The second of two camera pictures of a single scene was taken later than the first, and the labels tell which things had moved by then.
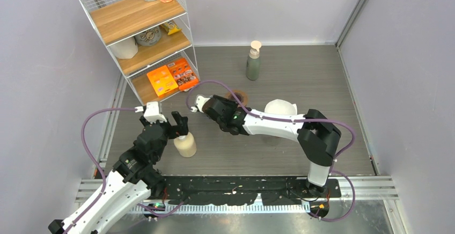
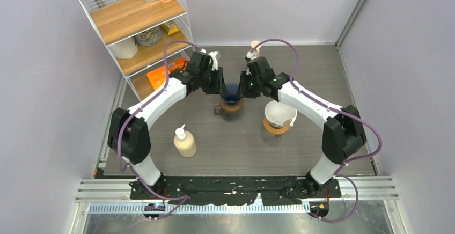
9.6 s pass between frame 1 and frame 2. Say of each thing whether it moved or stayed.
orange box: stayed
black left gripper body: moved
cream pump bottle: stayed
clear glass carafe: stayed
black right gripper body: moved
